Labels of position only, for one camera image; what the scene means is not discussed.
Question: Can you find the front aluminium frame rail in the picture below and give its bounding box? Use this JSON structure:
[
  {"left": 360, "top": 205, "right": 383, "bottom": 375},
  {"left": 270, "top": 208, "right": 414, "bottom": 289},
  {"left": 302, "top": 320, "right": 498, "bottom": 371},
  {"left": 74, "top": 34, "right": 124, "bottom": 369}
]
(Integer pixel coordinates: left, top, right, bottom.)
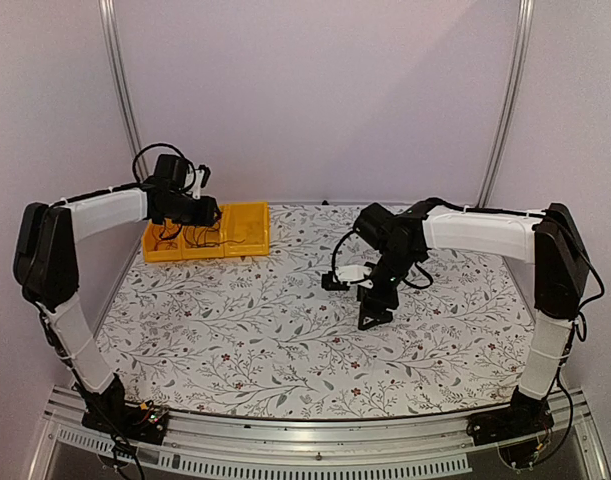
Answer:
[{"left": 28, "top": 387, "right": 611, "bottom": 479}]

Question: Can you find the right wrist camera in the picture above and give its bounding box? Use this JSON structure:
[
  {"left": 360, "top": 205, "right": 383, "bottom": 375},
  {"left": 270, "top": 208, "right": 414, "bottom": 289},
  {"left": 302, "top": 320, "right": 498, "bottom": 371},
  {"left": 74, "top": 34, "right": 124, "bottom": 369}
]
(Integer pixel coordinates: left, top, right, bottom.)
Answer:
[{"left": 321, "top": 265, "right": 373, "bottom": 291}]

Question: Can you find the left aluminium post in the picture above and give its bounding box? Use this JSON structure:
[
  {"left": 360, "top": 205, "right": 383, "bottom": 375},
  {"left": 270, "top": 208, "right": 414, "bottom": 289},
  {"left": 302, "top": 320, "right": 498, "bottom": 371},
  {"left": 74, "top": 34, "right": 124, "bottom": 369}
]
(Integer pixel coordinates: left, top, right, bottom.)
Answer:
[{"left": 98, "top": 0, "right": 143, "bottom": 156}]

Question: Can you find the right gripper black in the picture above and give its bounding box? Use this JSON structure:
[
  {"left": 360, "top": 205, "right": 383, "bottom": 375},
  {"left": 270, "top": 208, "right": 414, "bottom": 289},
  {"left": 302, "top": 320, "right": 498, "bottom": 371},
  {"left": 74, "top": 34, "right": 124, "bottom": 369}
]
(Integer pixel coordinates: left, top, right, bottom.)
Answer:
[{"left": 357, "top": 247, "right": 420, "bottom": 331}]

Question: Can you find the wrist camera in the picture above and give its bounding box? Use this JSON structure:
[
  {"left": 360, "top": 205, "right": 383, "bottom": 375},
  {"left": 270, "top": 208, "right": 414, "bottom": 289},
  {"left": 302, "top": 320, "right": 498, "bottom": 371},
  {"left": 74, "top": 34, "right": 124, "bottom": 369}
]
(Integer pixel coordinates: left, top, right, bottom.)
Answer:
[
  {"left": 321, "top": 265, "right": 373, "bottom": 291},
  {"left": 189, "top": 164, "right": 211, "bottom": 200}
]

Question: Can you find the right yellow bin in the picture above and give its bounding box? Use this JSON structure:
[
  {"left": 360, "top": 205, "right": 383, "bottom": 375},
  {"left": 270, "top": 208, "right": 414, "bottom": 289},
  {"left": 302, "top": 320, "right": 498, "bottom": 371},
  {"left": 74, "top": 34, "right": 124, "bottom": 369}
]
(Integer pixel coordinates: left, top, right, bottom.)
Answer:
[{"left": 223, "top": 202, "right": 270, "bottom": 257}]

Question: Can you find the left yellow bin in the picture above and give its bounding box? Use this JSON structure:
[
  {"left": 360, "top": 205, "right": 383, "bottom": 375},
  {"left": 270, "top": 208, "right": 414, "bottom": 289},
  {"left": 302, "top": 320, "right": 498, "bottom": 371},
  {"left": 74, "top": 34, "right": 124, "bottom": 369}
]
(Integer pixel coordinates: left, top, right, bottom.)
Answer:
[{"left": 141, "top": 220, "right": 183, "bottom": 263}]

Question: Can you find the dark green cable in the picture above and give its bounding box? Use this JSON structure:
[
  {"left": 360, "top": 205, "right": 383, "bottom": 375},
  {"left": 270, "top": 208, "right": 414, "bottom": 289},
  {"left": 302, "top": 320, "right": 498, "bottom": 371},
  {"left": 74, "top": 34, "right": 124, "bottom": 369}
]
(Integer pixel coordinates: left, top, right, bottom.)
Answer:
[{"left": 184, "top": 224, "right": 221, "bottom": 250}]

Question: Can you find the floral tablecloth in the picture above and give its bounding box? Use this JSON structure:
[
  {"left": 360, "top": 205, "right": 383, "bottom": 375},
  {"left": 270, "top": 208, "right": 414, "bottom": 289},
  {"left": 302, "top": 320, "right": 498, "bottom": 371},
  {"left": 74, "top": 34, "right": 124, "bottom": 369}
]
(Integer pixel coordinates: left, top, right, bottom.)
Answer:
[{"left": 97, "top": 206, "right": 533, "bottom": 419}]

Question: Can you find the right aluminium post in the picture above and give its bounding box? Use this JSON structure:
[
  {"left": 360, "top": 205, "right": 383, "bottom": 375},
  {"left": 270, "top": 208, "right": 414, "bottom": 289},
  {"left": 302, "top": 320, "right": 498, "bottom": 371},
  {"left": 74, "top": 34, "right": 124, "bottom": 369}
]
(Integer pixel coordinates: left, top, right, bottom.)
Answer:
[{"left": 476, "top": 0, "right": 534, "bottom": 207}]

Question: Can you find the left arm black hose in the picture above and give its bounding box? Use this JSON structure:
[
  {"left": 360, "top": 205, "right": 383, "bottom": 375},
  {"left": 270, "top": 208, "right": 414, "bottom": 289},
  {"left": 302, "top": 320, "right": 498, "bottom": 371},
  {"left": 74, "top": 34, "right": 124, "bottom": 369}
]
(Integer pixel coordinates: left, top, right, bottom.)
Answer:
[{"left": 131, "top": 143, "right": 196, "bottom": 184}]

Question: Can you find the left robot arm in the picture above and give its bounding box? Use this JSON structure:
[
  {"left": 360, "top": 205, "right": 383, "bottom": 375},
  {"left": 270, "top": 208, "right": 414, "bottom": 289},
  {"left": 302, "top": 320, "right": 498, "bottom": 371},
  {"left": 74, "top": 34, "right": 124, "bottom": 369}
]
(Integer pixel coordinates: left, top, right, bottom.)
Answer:
[{"left": 13, "top": 153, "right": 221, "bottom": 395}]

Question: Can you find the aluminium post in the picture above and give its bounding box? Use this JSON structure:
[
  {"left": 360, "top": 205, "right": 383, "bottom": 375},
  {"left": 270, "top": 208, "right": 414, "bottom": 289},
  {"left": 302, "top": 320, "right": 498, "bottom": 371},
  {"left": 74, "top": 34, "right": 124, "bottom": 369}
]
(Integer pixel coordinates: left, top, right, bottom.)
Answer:
[
  {"left": 98, "top": 0, "right": 143, "bottom": 156},
  {"left": 476, "top": 0, "right": 534, "bottom": 207}
]

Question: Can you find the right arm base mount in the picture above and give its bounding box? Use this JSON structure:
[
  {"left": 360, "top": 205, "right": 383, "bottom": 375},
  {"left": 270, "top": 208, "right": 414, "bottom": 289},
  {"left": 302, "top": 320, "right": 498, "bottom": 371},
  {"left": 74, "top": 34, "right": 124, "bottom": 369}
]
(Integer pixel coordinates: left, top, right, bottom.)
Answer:
[{"left": 466, "top": 390, "right": 554, "bottom": 470}]

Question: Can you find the middle yellow bin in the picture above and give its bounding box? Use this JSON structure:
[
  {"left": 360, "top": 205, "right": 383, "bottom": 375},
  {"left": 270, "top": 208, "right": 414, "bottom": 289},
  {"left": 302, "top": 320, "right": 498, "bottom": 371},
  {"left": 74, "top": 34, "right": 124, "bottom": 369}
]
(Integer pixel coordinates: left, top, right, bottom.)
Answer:
[{"left": 181, "top": 224, "right": 225, "bottom": 260}]

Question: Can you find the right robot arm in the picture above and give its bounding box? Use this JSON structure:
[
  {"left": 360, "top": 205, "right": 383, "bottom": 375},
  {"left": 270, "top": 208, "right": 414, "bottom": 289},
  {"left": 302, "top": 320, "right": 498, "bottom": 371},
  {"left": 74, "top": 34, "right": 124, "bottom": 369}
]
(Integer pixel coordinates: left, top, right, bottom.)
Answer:
[{"left": 335, "top": 198, "right": 591, "bottom": 436}]

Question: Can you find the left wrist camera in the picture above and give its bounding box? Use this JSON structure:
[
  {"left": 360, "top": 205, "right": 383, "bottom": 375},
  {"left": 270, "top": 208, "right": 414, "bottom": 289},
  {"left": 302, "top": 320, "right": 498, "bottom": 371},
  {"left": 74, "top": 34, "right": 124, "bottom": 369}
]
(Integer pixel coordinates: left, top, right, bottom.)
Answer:
[{"left": 189, "top": 164, "right": 211, "bottom": 200}]

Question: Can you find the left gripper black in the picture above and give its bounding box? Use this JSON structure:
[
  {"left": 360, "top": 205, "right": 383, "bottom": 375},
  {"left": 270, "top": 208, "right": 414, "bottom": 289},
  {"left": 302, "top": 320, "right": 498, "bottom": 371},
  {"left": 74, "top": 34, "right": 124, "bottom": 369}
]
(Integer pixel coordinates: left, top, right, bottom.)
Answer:
[{"left": 163, "top": 193, "right": 222, "bottom": 226}]

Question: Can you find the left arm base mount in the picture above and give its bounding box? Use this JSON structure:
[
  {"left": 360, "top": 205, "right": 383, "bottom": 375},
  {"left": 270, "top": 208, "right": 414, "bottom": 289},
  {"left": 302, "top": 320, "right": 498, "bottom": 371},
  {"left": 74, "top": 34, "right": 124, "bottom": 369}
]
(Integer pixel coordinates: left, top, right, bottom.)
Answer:
[{"left": 82, "top": 398, "right": 169, "bottom": 445}]

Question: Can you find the yellow bin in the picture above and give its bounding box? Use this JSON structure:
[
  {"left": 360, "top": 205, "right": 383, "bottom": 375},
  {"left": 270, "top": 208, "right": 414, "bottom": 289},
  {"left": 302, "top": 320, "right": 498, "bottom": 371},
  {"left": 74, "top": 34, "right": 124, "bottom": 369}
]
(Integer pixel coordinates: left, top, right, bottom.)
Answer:
[
  {"left": 181, "top": 224, "right": 225, "bottom": 260},
  {"left": 223, "top": 202, "right": 270, "bottom": 257},
  {"left": 141, "top": 220, "right": 183, "bottom": 263}
]

